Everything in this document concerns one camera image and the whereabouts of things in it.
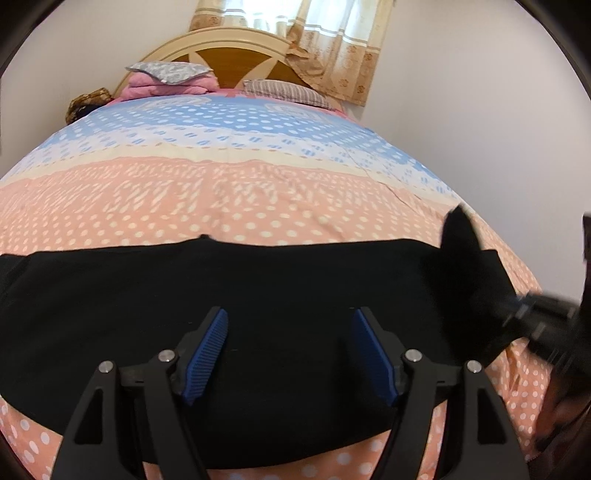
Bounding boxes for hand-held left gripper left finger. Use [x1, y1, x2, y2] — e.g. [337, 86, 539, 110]
[50, 306, 230, 480]

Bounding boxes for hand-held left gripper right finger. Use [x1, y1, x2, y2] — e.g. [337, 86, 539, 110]
[350, 306, 530, 480]

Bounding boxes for brown patterned bag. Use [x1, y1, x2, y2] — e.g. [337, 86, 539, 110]
[65, 89, 114, 124]

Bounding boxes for pink folded blanket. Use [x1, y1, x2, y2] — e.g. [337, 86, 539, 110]
[113, 73, 221, 100]

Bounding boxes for beige floral window curtain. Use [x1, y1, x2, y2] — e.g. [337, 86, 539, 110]
[191, 0, 399, 108]

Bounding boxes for person's right forearm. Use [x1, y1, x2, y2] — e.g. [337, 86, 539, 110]
[533, 364, 591, 467]

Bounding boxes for grey patterned pillow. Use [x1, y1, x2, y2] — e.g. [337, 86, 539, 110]
[126, 61, 213, 86]

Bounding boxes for striped pillow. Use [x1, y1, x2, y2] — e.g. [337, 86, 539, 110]
[242, 79, 336, 110]

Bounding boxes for polka dot bedspread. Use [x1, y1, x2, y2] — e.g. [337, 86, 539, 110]
[0, 95, 571, 480]

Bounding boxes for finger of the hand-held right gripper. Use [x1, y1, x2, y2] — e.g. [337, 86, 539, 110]
[485, 295, 527, 344]

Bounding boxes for black pants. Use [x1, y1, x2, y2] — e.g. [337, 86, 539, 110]
[0, 205, 532, 470]

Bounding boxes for cream wooden headboard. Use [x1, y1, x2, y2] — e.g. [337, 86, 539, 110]
[113, 27, 311, 93]

